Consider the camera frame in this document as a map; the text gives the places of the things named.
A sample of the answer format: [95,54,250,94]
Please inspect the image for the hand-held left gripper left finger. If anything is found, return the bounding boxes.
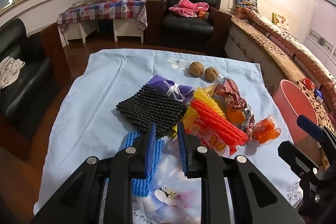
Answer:
[30,123,158,224]

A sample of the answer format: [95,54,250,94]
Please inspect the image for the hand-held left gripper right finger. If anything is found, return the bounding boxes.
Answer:
[177,121,305,224]

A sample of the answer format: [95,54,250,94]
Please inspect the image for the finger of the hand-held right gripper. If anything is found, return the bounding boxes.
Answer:
[297,115,336,144]
[278,140,323,176]

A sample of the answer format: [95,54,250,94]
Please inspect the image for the pink plastic bucket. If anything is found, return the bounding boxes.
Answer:
[273,79,319,161]

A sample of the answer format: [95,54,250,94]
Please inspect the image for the blue foam fruit net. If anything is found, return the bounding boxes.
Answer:
[123,131,165,197]

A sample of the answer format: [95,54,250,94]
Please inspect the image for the black foam fruit net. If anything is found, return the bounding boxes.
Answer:
[116,84,187,138]

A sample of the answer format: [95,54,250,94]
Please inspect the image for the red foam fruit net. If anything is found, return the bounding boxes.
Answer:
[190,99,248,148]

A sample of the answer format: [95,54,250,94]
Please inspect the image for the yellow plastic bag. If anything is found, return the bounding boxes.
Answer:
[172,86,227,140]

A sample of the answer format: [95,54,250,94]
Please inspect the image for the printed wrapper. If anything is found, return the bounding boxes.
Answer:
[214,77,255,140]

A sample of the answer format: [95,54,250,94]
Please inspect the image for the clear snack packet red label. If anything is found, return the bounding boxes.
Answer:
[188,116,238,159]

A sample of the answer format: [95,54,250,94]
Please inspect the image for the orange plastic wrapper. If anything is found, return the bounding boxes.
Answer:
[253,115,281,144]

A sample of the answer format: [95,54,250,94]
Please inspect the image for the light blue floral tablecloth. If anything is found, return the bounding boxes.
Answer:
[33,49,302,224]

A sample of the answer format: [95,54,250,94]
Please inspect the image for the purple plastic bag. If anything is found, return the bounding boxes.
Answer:
[146,75,195,105]

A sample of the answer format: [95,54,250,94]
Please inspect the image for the dotted brown quilt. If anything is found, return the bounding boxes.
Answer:
[248,7,336,98]

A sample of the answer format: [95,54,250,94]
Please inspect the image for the walnut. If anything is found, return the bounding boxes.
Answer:
[205,67,219,82]
[189,61,205,78]

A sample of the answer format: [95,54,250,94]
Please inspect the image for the brown leaf bed blanket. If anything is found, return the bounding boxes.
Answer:
[231,15,336,135]

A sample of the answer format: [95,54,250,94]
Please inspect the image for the bed mattress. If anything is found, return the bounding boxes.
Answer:
[224,27,284,98]

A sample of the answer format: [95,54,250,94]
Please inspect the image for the white wardrobe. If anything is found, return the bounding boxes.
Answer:
[304,0,336,56]

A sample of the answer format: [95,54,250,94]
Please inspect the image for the yellow flowered pillow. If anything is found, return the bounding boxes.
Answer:
[272,13,290,31]

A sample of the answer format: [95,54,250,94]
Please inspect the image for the white desk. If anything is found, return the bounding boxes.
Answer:
[62,19,145,45]

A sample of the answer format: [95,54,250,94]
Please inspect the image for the black leather armchair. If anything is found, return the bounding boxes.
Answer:
[160,0,219,42]

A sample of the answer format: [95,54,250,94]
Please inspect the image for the dark wooden side table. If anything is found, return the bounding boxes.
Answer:
[144,0,168,45]
[210,9,233,54]
[39,23,71,80]

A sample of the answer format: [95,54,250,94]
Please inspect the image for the black leather sofa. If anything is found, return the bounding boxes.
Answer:
[0,18,53,140]

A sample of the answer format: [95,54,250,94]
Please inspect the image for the colourful printed pillow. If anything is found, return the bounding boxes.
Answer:
[234,0,259,17]

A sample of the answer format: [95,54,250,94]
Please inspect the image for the pink dotted blanket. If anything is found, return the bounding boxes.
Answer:
[168,0,210,18]

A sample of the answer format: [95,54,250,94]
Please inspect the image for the checkered tablecloth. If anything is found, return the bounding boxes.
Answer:
[57,0,147,31]

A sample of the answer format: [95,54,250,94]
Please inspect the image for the white patterned cloth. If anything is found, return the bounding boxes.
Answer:
[0,56,25,90]

